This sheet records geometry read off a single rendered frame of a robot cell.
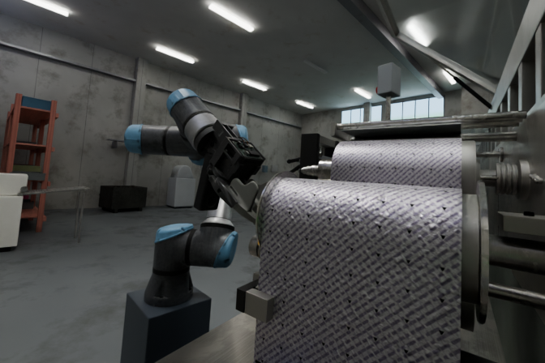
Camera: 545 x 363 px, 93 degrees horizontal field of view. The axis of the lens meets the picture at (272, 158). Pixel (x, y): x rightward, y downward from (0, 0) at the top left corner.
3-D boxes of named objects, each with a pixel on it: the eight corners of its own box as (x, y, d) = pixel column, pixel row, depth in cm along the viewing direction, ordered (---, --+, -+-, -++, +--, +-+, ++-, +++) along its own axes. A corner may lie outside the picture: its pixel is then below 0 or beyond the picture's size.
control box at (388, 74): (381, 100, 93) (382, 73, 94) (401, 96, 88) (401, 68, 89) (371, 95, 88) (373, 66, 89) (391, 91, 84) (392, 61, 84)
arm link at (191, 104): (199, 108, 66) (191, 79, 59) (221, 134, 61) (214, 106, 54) (170, 121, 63) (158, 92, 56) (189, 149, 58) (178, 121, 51)
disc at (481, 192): (473, 294, 34) (474, 181, 35) (478, 296, 34) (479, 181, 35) (480, 352, 22) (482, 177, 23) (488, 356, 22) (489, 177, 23)
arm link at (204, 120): (178, 138, 54) (208, 143, 60) (186, 152, 51) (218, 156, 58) (195, 108, 51) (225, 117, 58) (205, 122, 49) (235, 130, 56)
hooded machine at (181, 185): (186, 205, 984) (189, 165, 994) (194, 207, 937) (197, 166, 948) (165, 206, 930) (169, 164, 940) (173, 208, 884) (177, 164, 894)
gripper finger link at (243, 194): (267, 205, 39) (238, 164, 44) (246, 231, 41) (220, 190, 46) (279, 205, 41) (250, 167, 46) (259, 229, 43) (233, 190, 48)
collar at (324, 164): (327, 183, 69) (328, 160, 70) (349, 185, 66) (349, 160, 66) (315, 183, 64) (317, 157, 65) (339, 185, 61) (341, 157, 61)
